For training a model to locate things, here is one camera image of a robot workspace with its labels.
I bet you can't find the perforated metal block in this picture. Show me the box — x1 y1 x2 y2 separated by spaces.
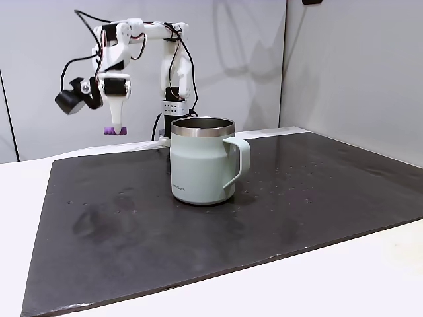
161 100 185 118

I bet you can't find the black camera box with mount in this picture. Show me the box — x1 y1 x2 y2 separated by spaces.
54 77 104 116

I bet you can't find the pale green steel mug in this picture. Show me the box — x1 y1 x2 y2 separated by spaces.
169 116 252 206

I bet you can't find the black base cable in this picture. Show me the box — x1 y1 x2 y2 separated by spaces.
151 113 164 141

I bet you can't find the black table mat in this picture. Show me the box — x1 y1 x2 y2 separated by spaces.
20 127 423 317

